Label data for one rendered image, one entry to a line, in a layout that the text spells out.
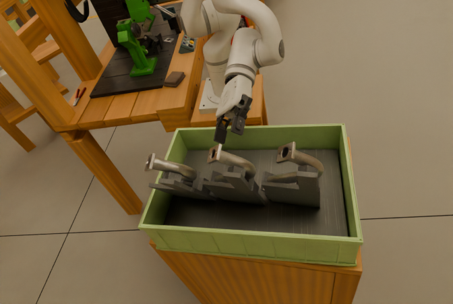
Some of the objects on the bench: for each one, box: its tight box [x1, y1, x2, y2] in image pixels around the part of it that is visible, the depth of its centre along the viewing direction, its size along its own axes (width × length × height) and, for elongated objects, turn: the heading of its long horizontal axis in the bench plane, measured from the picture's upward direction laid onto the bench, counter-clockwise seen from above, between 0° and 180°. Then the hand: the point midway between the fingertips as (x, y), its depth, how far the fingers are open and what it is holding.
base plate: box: [89, 2, 183, 98], centre depth 193 cm, size 42×110×2 cm, turn 9°
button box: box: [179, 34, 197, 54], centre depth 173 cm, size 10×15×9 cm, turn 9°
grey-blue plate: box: [160, 6, 176, 30], centre depth 191 cm, size 10×2×14 cm, turn 99°
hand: (228, 134), depth 74 cm, fingers open, 8 cm apart
